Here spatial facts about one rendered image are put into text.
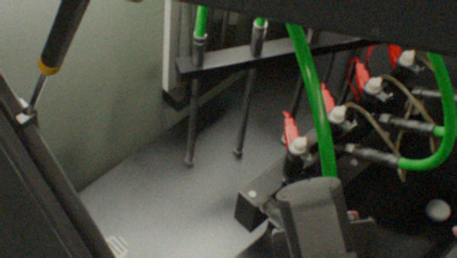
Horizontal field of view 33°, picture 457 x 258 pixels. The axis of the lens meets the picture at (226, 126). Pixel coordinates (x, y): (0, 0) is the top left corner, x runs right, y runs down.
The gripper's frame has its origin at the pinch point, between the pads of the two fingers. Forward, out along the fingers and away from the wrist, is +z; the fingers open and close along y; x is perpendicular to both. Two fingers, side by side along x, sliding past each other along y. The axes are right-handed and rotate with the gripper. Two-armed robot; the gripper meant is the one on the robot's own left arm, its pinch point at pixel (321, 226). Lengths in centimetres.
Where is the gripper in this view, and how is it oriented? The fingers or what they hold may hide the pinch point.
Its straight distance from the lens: 86.2
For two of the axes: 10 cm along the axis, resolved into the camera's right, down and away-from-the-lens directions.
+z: 0.6, -2.1, 9.8
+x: 1.5, 9.7, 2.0
